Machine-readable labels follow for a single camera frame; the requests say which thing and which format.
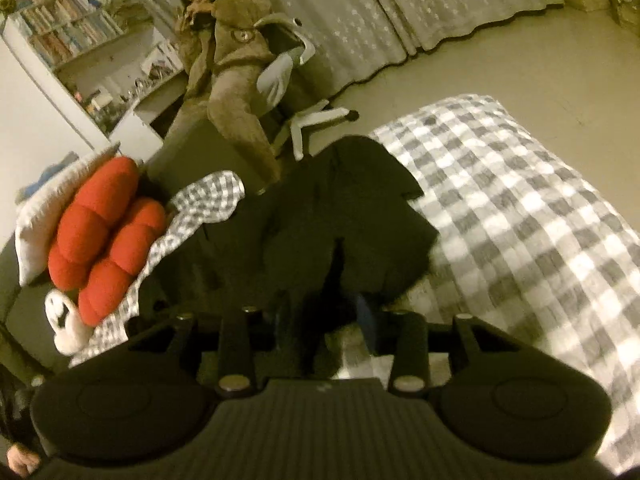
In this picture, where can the white bookshelf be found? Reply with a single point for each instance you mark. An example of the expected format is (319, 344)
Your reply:
(75, 35)

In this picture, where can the white desk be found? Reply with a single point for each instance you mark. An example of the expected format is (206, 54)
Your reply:
(150, 105)

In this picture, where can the blue plush toy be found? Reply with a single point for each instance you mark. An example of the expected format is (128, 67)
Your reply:
(50, 175)

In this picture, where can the grey checkered blanket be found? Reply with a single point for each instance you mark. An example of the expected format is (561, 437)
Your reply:
(525, 235)

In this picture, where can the red puffy cushion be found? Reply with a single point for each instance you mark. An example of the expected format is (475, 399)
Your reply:
(105, 240)

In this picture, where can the white office chair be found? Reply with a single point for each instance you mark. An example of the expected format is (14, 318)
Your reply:
(295, 120)

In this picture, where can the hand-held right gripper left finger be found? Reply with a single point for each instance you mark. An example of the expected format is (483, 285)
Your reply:
(237, 350)

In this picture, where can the white pillow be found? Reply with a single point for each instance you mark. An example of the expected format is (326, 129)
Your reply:
(40, 230)

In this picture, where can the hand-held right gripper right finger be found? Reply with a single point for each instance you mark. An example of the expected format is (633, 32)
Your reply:
(369, 322)

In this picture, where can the dark green sofa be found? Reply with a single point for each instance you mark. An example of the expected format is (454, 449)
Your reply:
(210, 150)

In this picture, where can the white fluffy earmuffs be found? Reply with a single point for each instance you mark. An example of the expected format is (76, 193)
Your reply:
(67, 330)

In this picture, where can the person's left hand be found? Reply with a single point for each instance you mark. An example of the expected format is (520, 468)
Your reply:
(22, 460)

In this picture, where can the black garment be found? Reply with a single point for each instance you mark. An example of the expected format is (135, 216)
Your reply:
(350, 220)

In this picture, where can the star-patterned curtain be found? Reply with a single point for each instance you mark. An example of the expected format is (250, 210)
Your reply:
(425, 0)

